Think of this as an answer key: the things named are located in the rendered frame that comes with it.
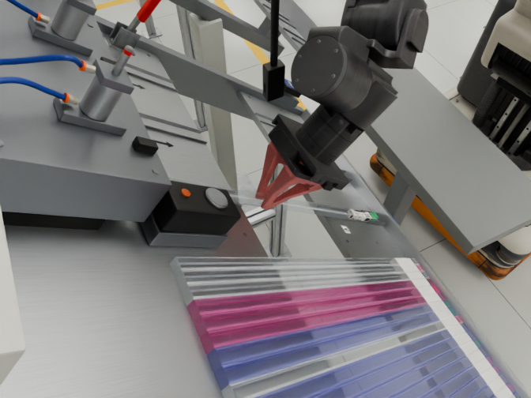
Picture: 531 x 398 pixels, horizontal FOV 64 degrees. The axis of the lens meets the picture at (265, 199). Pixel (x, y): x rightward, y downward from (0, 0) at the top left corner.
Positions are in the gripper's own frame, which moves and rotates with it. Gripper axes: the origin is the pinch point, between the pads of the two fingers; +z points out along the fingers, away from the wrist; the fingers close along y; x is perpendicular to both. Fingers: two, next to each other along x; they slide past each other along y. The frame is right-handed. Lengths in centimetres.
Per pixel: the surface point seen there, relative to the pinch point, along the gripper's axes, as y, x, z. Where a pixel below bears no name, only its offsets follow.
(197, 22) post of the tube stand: -59, 18, 1
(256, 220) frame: -32, 53, 36
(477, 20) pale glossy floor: -112, 198, -61
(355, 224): 1.6, 22.1, 0.4
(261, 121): -21.0, 13.6, 0.3
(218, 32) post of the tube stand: -57, 23, 1
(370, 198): -4.6, 32.6, -1.1
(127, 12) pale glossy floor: -205, 76, 57
